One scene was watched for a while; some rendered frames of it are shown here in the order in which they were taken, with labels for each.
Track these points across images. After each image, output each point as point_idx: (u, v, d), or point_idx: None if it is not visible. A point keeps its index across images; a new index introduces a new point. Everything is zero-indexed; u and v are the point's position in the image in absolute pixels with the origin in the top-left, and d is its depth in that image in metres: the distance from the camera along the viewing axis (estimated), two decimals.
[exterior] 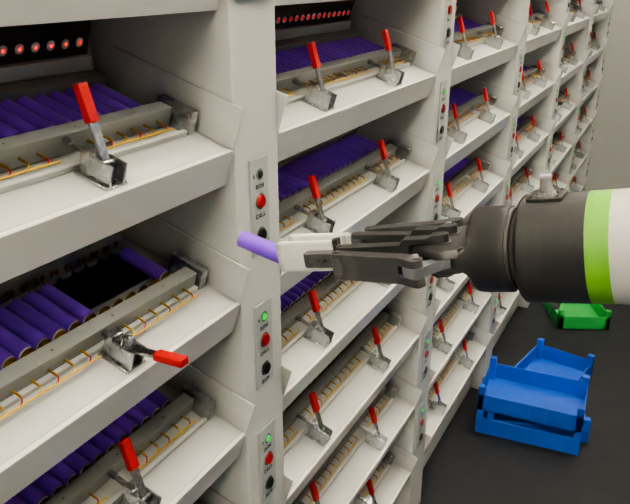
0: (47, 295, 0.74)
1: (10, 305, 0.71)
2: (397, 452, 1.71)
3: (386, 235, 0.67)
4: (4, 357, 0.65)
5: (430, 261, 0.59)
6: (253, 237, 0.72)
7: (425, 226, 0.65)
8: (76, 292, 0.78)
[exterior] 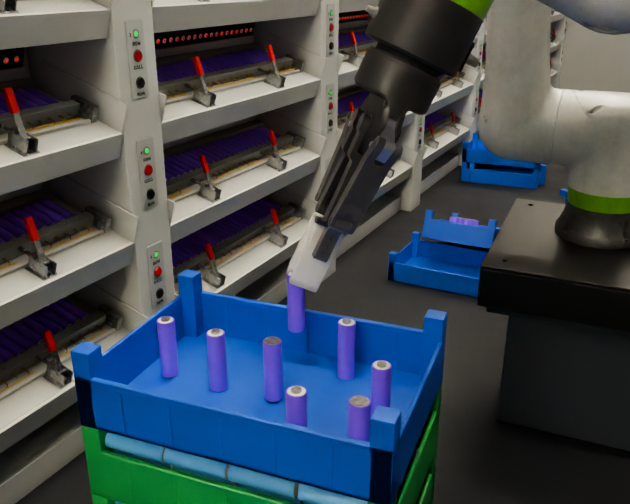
0: None
1: None
2: (403, 151, 2.42)
3: None
4: None
5: None
6: None
7: None
8: None
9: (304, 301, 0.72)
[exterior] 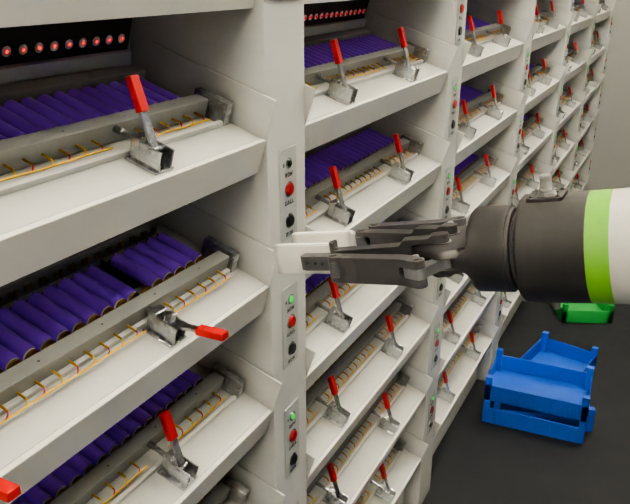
0: (93, 275, 0.79)
1: (60, 284, 0.76)
2: (408, 439, 1.76)
3: (388, 233, 0.67)
4: (59, 330, 0.69)
5: (431, 261, 0.59)
6: (158, 244, 0.88)
7: (426, 225, 0.65)
8: (118, 273, 0.83)
9: (146, 259, 0.84)
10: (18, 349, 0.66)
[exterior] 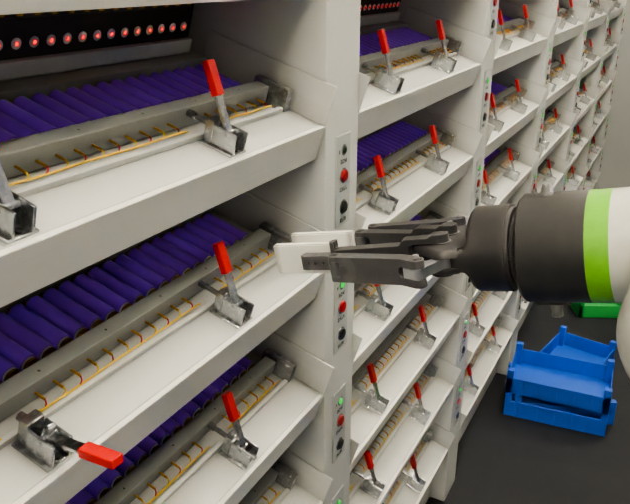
0: (147, 252, 0.81)
1: (117, 260, 0.78)
2: (435, 430, 1.77)
3: None
4: (122, 302, 0.71)
5: None
6: (206, 223, 0.89)
7: None
8: None
9: (196, 238, 0.86)
10: (85, 319, 0.68)
